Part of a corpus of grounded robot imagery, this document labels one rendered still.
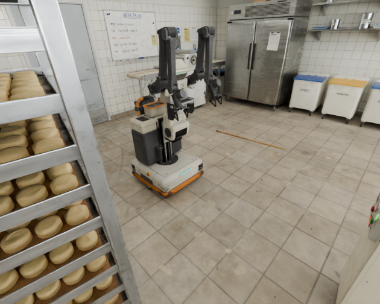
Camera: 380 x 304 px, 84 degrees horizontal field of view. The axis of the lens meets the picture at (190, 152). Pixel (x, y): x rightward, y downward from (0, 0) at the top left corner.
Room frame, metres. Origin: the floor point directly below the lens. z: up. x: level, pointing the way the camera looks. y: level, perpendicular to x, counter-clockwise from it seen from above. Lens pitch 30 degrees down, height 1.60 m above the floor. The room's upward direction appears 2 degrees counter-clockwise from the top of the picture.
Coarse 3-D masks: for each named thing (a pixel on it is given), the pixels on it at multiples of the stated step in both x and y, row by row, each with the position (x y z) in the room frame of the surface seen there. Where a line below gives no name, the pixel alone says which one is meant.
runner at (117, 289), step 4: (120, 284) 0.33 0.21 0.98; (116, 288) 0.32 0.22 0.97; (120, 288) 0.33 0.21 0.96; (124, 288) 0.33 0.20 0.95; (108, 292) 0.31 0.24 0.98; (112, 292) 0.32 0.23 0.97; (116, 292) 0.32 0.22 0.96; (120, 292) 0.33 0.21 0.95; (104, 296) 0.30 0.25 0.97; (108, 296) 0.31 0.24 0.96; (112, 296) 0.31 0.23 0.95; (96, 300) 0.29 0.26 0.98; (100, 300) 0.30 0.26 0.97; (104, 300) 0.30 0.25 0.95
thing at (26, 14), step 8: (24, 8) 0.69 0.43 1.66; (24, 16) 0.68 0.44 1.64; (32, 16) 0.69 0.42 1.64; (32, 24) 0.69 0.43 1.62; (40, 56) 0.69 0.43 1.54; (40, 64) 0.68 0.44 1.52; (48, 64) 0.69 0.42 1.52; (48, 80) 0.68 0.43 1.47; (56, 88) 0.69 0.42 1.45; (64, 112) 0.69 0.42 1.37; (64, 120) 0.69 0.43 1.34; (72, 136) 0.69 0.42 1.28; (80, 160) 0.69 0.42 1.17
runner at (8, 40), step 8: (0, 32) 0.31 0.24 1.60; (8, 32) 0.32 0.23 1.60; (16, 32) 0.32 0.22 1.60; (24, 32) 0.32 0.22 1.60; (32, 32) 0.33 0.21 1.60; (0, 40) 0.31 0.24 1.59; (8, 40) 0.31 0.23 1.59; (16, 40) 0.32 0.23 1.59; (24, 40) 0.32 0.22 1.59; (32, 40) 0.33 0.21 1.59; (40, 40) 0.33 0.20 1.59; (0, 48) 0.31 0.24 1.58; (8, 48) 0.31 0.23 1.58; (16, 48) 0.32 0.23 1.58; (24, 48) 0.32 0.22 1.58; (32, 48) 0.33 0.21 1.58; (40, 48) 0.33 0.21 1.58
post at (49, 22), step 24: (48, 0) 0.32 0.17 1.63; (48, 24) 0.32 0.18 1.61; (48, 48) 0.31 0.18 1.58; (72, 72) 0.32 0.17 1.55; (72, 96) 0.32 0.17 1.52; (72, 120) 0.31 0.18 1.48; (96, 144) 0.32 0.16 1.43; (96, 168) 0.32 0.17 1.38; (96, 192) 0.31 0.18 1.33; (120, 240) 0.32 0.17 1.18; (120, 264) 0.31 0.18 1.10
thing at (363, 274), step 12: (360, 240) 0.83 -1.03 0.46; (360, 252) 0.73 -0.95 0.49; (372, 252) 0.61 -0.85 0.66; (348, 264) 0.80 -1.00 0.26; (360, 264) 0.65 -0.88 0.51; (372, 264) 0.59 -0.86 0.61; (348, 276) 0.70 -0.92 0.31; (360, 276) 0.60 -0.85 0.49; (372, 276) 0.57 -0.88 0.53; (348, 288) 0.62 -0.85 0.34; (360, 288) 0.58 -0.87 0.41; (372, 288) 0.56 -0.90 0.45; (336, 300) 0.67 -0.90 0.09; (348, 300) 0.59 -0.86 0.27; (360, 300) 0.56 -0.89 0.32; (372, 300) 0.54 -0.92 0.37
